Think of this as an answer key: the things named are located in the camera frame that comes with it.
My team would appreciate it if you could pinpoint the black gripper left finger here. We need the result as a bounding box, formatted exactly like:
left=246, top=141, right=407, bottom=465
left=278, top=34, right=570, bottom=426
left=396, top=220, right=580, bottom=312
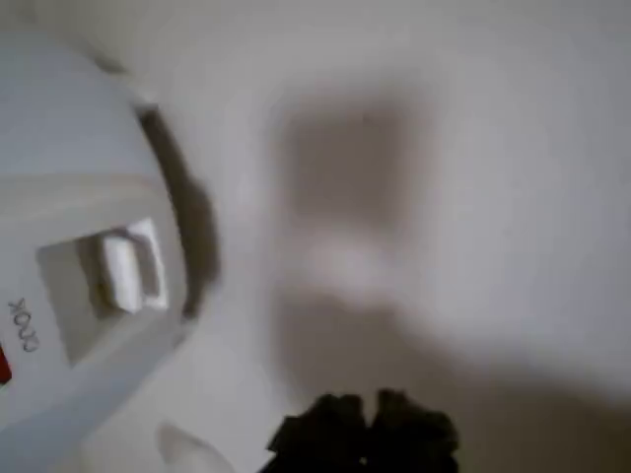
left=267, top=392, right=375, bottom=473

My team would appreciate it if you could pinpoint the white rice cooker body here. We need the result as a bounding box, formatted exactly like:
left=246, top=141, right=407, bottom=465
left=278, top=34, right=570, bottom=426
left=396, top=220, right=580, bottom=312
left=0, top=19, right=198, bottom=444

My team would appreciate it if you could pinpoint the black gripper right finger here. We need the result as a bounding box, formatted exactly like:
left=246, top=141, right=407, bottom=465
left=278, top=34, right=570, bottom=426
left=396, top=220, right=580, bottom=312
left=372, top=387, right=460, bottom=473

